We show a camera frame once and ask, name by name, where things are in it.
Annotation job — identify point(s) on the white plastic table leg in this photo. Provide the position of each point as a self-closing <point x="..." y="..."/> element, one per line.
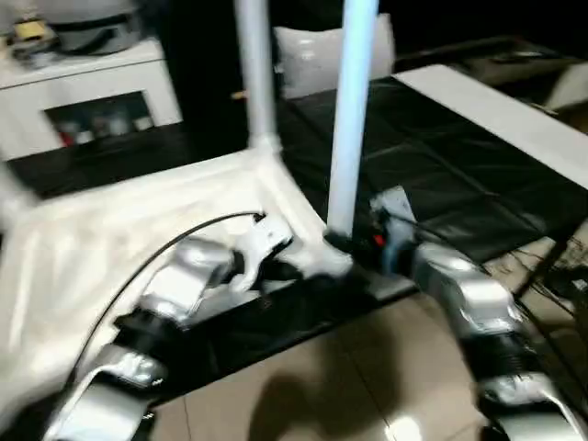
<point x="14" y="193"/>
<point x="354" y="110"/>
<point x="257" y="73"/>

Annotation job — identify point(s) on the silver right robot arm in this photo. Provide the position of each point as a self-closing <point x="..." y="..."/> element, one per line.
<point x="487" y="322"/>

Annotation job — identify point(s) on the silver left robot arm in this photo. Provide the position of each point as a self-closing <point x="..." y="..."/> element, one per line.
<point x="156" y="322"/>

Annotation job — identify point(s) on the white plastic table top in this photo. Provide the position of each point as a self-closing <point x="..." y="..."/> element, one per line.
<point x="119" y="239"/>

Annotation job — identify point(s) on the black floor stand leg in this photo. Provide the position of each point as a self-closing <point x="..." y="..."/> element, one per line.
<point x="551" y="271"/>

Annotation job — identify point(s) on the white flat board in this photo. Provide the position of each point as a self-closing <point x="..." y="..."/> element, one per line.
<point x="496" y="106"/>

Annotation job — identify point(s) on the grey pillow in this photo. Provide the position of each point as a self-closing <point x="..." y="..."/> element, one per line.
<point x="308" y="55"/>

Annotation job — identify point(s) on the black cabinet with yellow label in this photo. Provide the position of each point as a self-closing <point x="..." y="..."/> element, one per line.
<point x="211" y="64"/>

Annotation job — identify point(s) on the white sideboard cabinet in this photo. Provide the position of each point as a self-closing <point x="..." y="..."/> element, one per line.
<point x="83" y="92"/>

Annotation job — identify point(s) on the colourful clutter bundle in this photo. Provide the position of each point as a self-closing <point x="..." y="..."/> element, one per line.
<point x="28" y="37"/>

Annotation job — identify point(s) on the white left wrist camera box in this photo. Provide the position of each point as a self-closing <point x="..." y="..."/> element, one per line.
<point x="264" y="237"/>

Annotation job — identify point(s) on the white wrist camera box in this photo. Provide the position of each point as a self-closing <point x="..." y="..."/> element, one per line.
<point x="264" y="237"/>
<point x="393" y="207"/>

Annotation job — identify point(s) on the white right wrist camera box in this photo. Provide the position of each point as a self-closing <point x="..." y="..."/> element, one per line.
<point x="393" y="207"/>

